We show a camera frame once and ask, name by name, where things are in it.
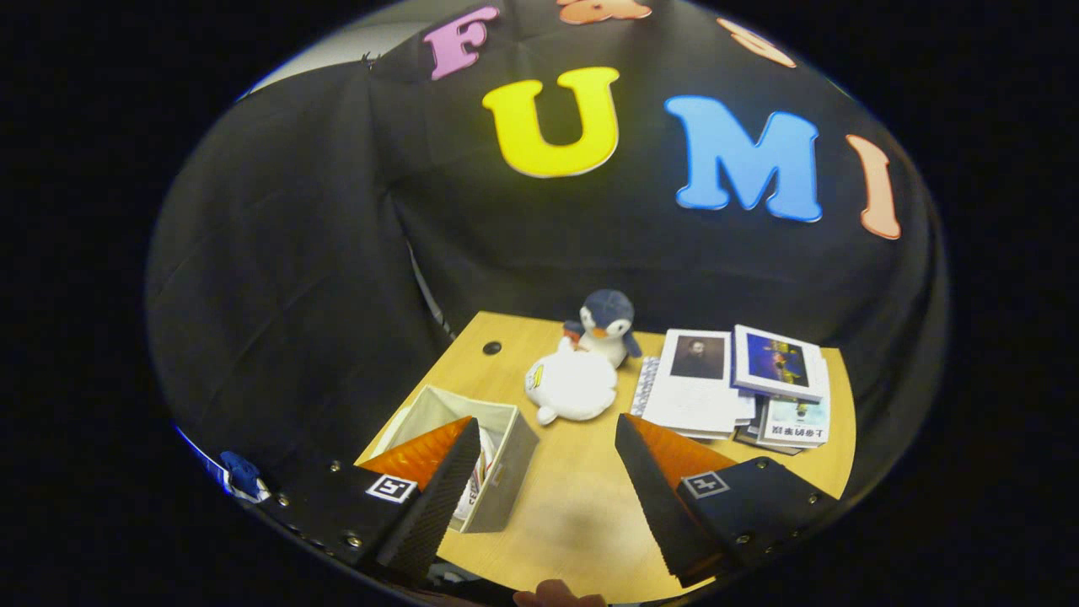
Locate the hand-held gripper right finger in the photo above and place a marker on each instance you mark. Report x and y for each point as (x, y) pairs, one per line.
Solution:
(657, 506)

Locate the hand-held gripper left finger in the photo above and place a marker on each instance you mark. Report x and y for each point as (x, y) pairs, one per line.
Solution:
(434, 506)

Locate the white canvas shoe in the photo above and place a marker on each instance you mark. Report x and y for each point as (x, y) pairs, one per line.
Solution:
(480, 472)

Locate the grey fabric storage box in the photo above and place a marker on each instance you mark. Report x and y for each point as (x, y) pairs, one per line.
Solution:
(506, 480)

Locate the white book with portrait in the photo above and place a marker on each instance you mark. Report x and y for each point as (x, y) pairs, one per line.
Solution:
(691, 405)

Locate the white duck plush toy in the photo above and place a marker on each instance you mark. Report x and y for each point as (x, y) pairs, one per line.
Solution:
(573, 388)

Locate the book with pale teal cover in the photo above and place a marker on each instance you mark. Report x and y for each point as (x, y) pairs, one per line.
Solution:
(797, 421)

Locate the book with blue picture cover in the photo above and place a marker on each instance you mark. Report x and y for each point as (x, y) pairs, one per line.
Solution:
(775, 358)

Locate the blue cloth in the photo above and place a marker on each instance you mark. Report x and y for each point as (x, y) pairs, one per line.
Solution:
(240, 472)

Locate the blue penguin plush toy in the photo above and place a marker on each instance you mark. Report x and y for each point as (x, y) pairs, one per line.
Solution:
(609, 310)

